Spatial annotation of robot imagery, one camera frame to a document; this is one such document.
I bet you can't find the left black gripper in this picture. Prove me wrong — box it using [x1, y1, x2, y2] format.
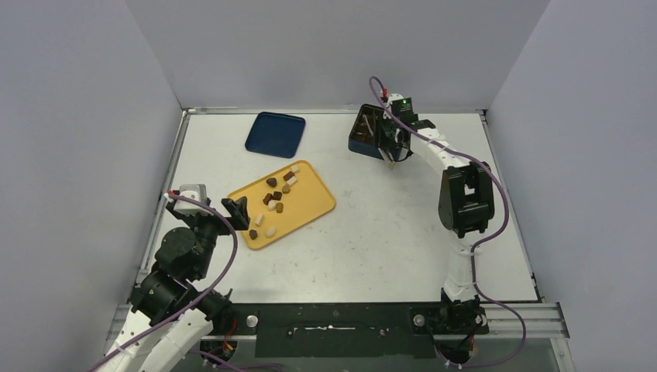
[170, 195, 249, 278]

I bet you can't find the yellow plastic tray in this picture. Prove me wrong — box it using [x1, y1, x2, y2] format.
[228, 160, 336, 250]

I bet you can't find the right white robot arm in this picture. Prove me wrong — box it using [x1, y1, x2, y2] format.
[367, 94, 495, 332]

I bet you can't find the dark blue chocolate box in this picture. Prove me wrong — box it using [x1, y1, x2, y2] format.
[348, 104, 384, 160]

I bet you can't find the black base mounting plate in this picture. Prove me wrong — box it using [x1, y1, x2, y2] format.
[200, 302, 490, 360]

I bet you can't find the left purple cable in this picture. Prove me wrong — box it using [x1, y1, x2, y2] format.
[87, 192, 239, 372]

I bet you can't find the dark blue box lid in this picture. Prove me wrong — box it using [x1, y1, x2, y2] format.
[245, 112, 306, 159]

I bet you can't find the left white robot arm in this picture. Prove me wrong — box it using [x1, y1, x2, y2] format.
[91, 191, 250, 371]

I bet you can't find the white teardrop chocolate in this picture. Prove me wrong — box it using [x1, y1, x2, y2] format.
[267, 200, 278, 212]

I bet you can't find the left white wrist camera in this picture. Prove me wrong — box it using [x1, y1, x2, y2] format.
[174, 184, 208, 216]

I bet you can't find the white swirl chocolate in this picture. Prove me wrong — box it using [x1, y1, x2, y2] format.
[265, 226, 277, 238]

